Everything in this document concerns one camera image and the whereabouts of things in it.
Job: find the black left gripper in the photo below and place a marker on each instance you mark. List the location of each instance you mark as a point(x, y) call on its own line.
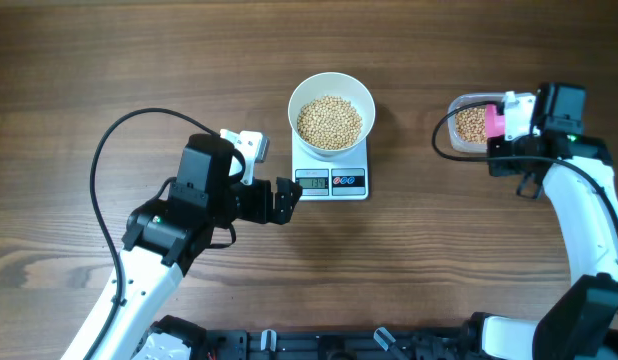
point(261, 213)

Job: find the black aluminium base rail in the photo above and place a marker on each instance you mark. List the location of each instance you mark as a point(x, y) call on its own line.
point(339, 345)

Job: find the pile of yellow soybeans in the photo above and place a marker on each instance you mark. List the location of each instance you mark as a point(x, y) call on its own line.
point(470, 125)

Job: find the white round bowl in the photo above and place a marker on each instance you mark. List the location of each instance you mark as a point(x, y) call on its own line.
point(334, 84)

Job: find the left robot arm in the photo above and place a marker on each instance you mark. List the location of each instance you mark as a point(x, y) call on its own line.
point(164, 236)

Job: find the pink plastic scoop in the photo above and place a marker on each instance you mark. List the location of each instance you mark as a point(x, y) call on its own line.
point(495, 123)

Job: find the soybeans in white bowl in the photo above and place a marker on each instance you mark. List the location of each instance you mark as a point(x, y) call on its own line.
point(329, 123)

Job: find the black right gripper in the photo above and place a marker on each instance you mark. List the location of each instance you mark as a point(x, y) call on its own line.
point(498, 146)

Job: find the clear plastic container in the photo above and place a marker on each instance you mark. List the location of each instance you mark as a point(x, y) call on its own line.
point(456, 142)

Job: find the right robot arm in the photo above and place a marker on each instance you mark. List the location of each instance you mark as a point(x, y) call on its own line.
point(580, 186)

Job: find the white digital kitchen scale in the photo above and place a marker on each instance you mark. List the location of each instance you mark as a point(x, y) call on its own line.
point(343, 177)

